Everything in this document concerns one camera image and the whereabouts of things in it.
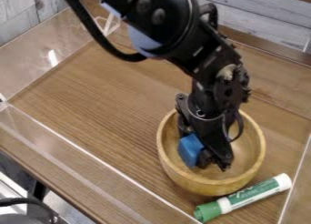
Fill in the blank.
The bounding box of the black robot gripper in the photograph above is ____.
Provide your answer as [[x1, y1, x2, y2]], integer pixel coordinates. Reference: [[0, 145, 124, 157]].
[[176, 93, 236, 171]]

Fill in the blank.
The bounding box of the blue rectangular block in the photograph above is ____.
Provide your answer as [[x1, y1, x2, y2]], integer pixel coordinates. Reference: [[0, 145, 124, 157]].
[[178, 134, 204, 168]]

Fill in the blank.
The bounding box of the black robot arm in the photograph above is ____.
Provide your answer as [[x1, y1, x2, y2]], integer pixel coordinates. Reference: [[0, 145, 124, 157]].
[[65, 0, 251, 170]]

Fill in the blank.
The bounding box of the brown wooden bowl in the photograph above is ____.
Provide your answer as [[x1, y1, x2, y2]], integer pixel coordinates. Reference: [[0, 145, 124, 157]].
[[156, 109, 266, 196]]

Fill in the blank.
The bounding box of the green white marker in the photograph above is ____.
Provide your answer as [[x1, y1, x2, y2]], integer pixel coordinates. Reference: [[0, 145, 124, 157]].
[[195, 173, 291, 223]]

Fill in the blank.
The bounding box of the black cable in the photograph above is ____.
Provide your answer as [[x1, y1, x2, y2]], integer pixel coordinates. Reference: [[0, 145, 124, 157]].
[[0, 197, 60, 224]]

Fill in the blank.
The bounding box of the clear acrylic tray wall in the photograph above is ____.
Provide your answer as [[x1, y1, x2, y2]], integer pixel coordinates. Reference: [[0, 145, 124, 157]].
[[0, 11, 311, 224]]

